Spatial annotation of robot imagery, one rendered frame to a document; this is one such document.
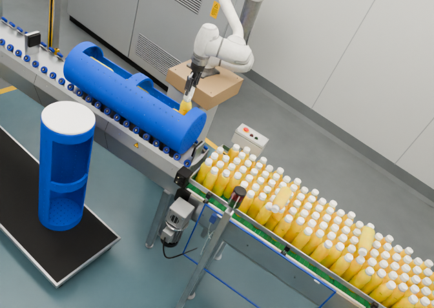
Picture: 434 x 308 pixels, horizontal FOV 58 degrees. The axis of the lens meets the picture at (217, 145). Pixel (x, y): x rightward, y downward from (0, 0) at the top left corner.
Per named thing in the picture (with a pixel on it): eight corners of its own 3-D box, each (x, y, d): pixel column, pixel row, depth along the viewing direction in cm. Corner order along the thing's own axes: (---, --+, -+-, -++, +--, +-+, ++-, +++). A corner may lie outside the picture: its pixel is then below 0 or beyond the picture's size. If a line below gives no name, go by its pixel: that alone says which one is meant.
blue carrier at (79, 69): (93, 73, 267) (98, 36, 250) (198, 141, 250) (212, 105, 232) (61, 88, 245) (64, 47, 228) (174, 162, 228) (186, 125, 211)
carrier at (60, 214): (28, 214, 265) (59, 239, 259) (28, 114, 210) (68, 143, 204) (61, 191, 287) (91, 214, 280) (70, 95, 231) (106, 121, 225)
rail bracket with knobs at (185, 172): (181, 175, 230) (185, 163, 223) (190, 182, 228) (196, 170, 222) (171, 184, 222) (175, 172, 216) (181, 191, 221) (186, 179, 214)
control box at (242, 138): (237, 134, 258) (242, 122, 252) (263, 150, 254) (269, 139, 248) (230, 141, 251) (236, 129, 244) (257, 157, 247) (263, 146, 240)
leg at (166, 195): (148, 240, 297) (166, 186, 257) (154, 245, 295) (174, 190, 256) (143, 245, 292) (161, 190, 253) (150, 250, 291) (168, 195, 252)
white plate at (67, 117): (30, 113, 210) (30, 115, 210) (68, 141, 204) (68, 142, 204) (70, 94, 230) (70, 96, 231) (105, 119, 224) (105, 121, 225)
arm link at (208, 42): (190, 53, 197) (214, 62, 198) (198, 25, 187) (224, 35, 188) (194, 44, 205) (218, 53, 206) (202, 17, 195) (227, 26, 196)
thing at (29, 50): (37, 50, 270) (37, 30, 260) (41, 53, 269) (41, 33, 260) (24, 55, 263) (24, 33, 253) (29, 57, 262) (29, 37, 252)
